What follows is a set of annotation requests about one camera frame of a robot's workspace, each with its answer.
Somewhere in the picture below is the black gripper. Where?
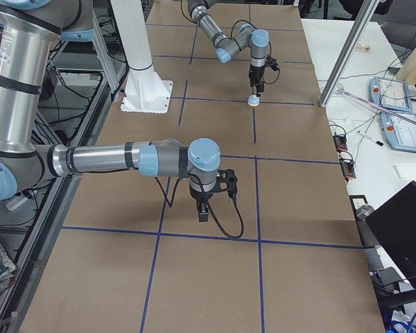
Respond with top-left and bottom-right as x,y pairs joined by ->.
248,65 -> 265,97
189,178 -> 216,222

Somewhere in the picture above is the blue and cream bell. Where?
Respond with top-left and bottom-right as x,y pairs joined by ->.
247,94 -> 260,107

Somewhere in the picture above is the brown paper table cover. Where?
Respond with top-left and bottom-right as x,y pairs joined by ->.
20,1 -> 383,332

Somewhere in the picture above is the upper orange circuit board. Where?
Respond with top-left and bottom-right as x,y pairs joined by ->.
333,134 -> 348,153

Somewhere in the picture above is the orange circuit board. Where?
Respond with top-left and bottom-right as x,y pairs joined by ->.
339,158 -> 356,180
333,134 -> 348,153

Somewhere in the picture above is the lower orange circuit board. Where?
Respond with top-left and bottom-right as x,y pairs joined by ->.
339,158 -> 356,180

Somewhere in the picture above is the black marker pen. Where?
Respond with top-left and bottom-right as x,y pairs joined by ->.
357,131 -> 384,146

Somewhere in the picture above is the upper teach pendant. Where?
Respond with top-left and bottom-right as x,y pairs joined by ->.
369,76 -> 413,112

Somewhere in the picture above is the teach pendant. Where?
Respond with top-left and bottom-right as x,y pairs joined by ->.
381,112 -> 416,153
369,76 -> 413,112

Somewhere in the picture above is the white side table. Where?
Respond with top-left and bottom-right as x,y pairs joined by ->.
300,17 -> 416,278

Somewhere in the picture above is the lower teach pendant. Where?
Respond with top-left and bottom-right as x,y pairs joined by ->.
381,112 -> 416,153

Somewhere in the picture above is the silver metal cylinder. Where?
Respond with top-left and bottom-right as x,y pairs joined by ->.
356,204 -> 375,221

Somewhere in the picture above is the metal grabber stick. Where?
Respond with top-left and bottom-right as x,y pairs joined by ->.
336,88 -> 416,126

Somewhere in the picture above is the white flat plastic block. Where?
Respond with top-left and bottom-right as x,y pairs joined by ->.
393,163 -> 416,179

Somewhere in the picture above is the black laptop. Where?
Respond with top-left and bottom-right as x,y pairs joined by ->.
366,181 -> 416,288

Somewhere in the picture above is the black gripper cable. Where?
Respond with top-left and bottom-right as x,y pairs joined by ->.
153,175 -> 245,239

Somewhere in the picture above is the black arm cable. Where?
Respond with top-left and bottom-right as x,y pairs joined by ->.
180,0 -> 281,85

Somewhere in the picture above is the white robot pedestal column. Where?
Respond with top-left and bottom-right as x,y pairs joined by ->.
111,0 -> 173,114

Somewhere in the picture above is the aluminium frame post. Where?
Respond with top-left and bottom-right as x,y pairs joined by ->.
319,0 -> 379,108

